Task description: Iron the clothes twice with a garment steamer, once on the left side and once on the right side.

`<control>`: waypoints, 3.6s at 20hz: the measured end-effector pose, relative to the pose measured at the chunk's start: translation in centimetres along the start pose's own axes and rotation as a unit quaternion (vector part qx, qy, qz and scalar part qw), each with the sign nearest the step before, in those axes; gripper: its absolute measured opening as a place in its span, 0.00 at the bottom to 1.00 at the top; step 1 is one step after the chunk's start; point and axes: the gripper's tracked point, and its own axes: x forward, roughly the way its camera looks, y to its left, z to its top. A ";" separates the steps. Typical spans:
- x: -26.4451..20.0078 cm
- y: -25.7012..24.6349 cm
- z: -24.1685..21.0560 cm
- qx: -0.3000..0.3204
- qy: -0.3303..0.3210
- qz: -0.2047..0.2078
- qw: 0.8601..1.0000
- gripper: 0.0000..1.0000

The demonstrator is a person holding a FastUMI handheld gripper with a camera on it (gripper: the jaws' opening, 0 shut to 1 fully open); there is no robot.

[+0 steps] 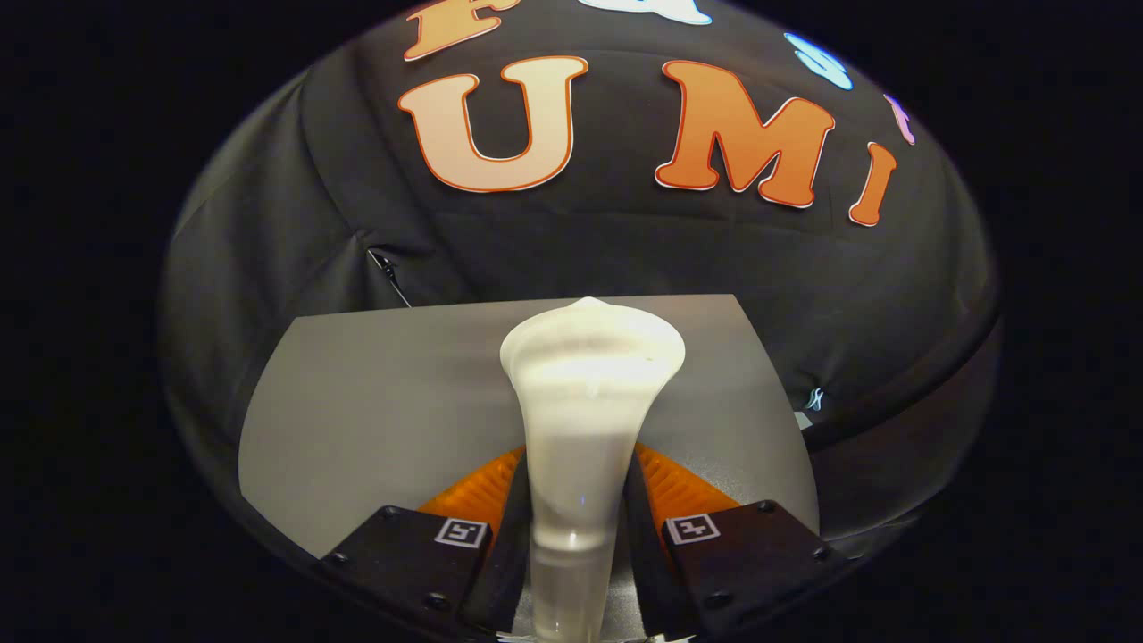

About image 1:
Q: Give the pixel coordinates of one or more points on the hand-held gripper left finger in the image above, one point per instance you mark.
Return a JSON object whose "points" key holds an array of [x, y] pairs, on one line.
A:
{"points": [[504, 545]]}

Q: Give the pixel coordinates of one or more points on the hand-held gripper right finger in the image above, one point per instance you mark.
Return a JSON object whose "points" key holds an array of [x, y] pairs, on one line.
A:
{"points": [[645, 545]]}

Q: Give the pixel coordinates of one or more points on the white garment steamer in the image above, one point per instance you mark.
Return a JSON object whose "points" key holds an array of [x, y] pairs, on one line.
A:
{"points": [[589, 384]]}

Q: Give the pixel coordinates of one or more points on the grey cabinet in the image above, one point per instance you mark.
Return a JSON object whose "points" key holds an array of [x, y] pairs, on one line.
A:
{"points": [[375, 402]]}

